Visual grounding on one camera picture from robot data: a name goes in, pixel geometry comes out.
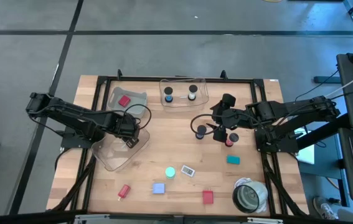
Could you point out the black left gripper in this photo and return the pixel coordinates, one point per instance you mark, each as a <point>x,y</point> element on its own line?
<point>126,126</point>

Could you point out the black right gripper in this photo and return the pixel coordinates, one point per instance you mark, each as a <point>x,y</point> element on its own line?
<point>229,118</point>

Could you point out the black-capped jar purple contents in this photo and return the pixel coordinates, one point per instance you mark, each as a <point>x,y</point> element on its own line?
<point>201,129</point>

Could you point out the clear plastic tray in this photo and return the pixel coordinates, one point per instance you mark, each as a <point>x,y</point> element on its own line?
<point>179,88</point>
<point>114,158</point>

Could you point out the black-capped jar red contents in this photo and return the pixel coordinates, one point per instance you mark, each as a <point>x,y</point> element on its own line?
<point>233,137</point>

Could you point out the black-capped jar white contents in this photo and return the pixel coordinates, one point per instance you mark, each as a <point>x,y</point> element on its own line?
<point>192,88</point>

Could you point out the teal digital thermometer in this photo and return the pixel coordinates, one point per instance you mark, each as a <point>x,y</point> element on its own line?
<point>233,160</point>

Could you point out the teal-capped glass jar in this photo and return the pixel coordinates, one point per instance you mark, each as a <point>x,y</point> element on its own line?
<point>170,172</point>

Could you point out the blue wall charger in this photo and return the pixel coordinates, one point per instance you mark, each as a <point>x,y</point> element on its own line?
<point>158,188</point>

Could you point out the white digital thermometer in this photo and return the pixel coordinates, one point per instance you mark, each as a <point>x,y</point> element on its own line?
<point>188,170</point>

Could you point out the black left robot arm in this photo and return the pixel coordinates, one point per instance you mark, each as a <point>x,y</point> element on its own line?
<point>70,112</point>

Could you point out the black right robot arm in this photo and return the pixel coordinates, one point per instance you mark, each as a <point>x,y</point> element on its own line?
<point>288,109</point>

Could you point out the grey plastic bin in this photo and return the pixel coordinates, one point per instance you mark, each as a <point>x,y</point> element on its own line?
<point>135,99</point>

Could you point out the white crumpled cloth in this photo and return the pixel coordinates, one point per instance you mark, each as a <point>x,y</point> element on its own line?
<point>243,181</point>

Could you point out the white cylinder black rim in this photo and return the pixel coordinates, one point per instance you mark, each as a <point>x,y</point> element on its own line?
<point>261,194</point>

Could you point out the white paper sheet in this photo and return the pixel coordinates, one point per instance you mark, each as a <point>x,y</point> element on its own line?
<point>307,155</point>

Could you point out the black diagonal stand pole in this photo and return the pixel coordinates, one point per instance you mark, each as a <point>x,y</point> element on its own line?
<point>322,132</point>

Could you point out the blue-grey cart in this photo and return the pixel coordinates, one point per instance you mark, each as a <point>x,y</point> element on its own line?
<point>322,168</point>

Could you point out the dark floor bar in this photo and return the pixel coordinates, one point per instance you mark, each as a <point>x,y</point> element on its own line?
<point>327,79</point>

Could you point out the black horizontal beam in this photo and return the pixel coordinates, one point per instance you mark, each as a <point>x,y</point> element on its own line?
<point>23,218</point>

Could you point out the person's shoe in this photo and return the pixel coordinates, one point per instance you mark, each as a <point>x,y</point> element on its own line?
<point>325,208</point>

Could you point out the black aluminium table frame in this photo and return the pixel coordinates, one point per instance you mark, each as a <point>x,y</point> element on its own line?
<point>102,80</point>

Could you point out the grey metal bracket plate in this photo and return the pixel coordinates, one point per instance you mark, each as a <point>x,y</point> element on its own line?
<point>101,220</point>

